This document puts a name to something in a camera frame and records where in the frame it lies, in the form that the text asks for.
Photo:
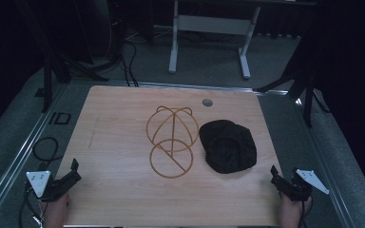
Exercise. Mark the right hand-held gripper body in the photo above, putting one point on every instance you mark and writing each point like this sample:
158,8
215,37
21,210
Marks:
297,188

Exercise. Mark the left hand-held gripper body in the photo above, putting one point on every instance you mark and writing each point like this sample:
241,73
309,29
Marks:
38,182

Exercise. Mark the black cloth hat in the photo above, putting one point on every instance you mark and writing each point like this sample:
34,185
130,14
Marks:
228,147

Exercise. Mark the person's right hand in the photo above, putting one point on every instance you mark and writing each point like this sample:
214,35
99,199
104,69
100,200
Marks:
293,213

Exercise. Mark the person's left hand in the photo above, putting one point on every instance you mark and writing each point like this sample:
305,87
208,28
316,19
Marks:
55,212

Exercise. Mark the black tripod stand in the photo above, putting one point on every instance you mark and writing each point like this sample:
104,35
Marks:
307,101
48,82

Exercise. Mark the grey round table grommet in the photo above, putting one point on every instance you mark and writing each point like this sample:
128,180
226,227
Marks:
207,102

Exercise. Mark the metal floor rail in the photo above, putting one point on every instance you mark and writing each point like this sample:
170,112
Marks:
187,85
19,158
323,158

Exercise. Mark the white metal desk frame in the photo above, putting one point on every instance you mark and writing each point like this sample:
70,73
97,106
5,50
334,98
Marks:
214,24

